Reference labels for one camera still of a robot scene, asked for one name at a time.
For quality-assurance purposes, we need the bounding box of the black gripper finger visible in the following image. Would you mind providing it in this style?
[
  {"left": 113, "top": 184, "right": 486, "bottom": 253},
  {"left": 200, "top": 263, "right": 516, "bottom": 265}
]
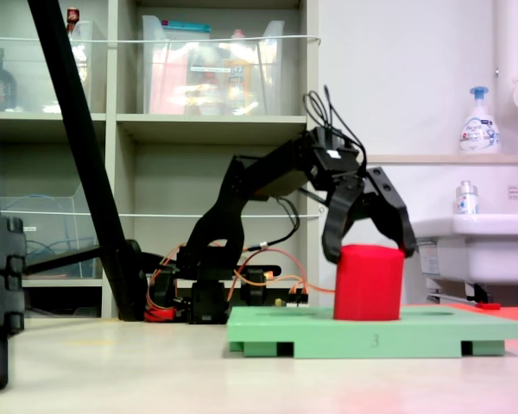
[
  {"left": 361, "top": 166, "right": 418, "bottom": 260},
  {"left": 321, "top": 175, "right": 367, "bottom": 265}
]

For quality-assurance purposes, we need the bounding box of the red octagonal pillar block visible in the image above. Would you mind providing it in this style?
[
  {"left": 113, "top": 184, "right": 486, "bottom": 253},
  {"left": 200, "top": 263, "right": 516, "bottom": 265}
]
[{"left": 332, "top": 244, "right": 406, "bottom": 323}]

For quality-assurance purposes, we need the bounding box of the white sink label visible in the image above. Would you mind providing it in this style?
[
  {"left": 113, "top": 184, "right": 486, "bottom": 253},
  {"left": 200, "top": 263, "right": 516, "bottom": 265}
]
[{"left": 416, "top": 239, "right": 441, "bottom": 277}]

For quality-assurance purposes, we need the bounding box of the small clear sanitizer bottle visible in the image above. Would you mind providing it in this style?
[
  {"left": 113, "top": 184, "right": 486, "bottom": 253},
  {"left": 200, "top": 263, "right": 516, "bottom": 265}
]
[{"left": 454, "top": 179, "right": 480, "bottom": 216}]

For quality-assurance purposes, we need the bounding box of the white sink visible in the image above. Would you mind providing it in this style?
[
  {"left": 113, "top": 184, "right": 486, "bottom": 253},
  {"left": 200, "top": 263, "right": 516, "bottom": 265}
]
[{"left": 399, "top": 214, "right": 518, "bottom": 285}]

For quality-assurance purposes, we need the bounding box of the white soap pump bottle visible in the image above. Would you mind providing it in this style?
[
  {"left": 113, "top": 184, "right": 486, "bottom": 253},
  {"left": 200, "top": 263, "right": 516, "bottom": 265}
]
[{"left": 458, "top": 85, "right": 502, "bottom": 155}]

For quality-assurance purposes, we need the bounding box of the black table clamp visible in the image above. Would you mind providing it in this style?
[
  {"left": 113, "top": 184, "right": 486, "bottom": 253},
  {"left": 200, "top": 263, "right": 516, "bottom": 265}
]
[{"left": 240, "top": 265, "right": 282, "bottom": 310}]

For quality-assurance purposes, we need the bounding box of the beige shelf unit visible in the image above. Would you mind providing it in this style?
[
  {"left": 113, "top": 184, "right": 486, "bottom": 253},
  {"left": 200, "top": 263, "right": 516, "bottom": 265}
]
[{"left": 0, "top": 0, "right": 320, "bottom": 320}]

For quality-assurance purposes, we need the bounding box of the yellow bottle pink cap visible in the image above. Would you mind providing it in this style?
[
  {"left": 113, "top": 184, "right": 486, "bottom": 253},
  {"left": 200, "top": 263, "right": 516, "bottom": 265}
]
[{"left": 224, "top": 28, "right": 254, "bottom": 116}]

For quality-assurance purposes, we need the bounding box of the green shape sorter board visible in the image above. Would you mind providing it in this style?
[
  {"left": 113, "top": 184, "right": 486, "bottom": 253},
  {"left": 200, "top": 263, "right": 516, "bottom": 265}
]
[{"left": 226, "top": 304, "right": 518, "bottom": 360}]

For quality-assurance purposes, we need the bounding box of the clear plastic storage bin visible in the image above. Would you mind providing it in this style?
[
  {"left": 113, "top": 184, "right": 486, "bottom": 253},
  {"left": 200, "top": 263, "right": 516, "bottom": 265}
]
[
  {"left": 141, "top": 15, "right": 286, "bottom": 116},
  {"left": 0, "top": 19, "right": 95, "bottom": 114}
]

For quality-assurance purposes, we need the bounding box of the clear bag teal strip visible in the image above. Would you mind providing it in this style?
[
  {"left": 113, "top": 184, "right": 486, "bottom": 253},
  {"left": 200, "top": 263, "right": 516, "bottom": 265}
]
[{"left": 161, "top": 20, "right": 212, "bottom": 66}]

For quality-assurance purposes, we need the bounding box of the brown bottle red cap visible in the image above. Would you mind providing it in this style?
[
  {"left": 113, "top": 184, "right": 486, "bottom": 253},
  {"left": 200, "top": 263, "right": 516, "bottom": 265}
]
[{"left": 65, "top": 6, "right": 81, "bottom": 35}]

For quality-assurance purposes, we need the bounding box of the dark glass bottle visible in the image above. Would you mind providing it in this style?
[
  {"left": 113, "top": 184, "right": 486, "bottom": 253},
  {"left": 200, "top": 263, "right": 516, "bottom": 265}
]
[{"left": 0, "top": 47, "right": 18, "bottom": 113}]

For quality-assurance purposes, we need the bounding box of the black cable with white connector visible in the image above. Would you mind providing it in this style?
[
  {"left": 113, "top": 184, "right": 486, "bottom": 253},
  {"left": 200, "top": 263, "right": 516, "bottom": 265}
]
[{"left": 241, "top": 196, "right": 302, "bottom": 254}]

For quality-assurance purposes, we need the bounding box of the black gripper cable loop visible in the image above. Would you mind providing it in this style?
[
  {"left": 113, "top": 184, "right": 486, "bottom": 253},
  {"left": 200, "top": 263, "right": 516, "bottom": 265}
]
[{"left": 303, "top": 85, "right": 369, "bottom": 173}]

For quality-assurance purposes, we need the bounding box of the thin orange wire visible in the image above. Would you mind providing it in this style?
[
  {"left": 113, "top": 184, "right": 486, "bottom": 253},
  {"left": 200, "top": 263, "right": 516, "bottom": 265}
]
[{"left": 226, "top": 248, "right": 337, "bottom": 308}]

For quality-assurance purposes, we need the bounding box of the small circuit board with wires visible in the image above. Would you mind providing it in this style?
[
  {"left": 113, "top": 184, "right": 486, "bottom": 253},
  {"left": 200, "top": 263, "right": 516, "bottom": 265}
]
[{"left": 275, "top": 289, "right": 310, "bottom": 308}]

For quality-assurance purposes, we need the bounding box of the white shelf cord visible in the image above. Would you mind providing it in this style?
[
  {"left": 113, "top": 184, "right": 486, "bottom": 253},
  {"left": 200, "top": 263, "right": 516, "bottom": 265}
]
[
  {"left": 0, "top": 34, "right": 322, "bottom": 47},
  {"left": 0, "top": 206, "right": 325, "bottom": 220}
]

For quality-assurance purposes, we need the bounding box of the red printed base bracket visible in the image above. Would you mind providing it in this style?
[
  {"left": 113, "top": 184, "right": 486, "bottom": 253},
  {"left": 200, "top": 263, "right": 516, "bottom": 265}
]
[{"left": 144, "top": 304, "right": 177, "bottom": 323}]

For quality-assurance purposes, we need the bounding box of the clear bin with blue cables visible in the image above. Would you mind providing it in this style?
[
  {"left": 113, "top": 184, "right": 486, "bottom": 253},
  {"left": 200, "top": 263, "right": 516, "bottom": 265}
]
[{"left": 0, "top": 189, "right": 104, "bottom": 281}]

